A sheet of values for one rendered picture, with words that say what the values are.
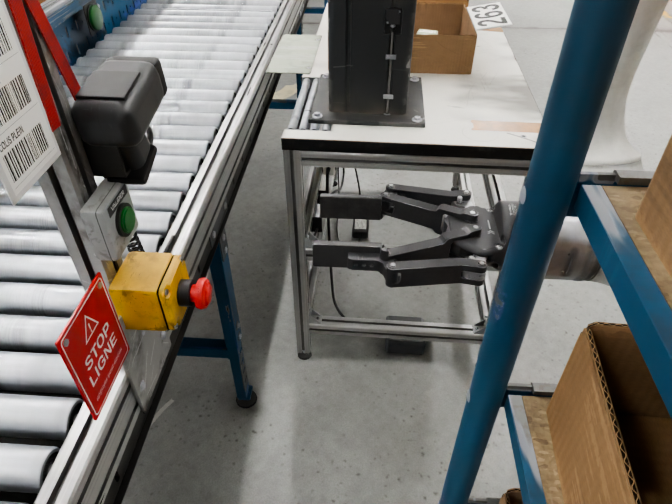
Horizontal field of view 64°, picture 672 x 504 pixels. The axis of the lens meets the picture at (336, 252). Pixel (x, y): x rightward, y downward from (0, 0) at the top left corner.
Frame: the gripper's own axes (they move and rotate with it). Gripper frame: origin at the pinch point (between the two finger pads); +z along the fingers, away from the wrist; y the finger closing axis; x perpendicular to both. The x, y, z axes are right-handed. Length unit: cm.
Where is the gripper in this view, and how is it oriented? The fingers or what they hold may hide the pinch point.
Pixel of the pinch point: (341, 229)
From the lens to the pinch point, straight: 58.3
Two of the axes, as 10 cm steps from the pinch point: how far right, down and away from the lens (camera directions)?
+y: -0.7, 6.5, -7.6
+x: 0.0, 7.6, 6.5
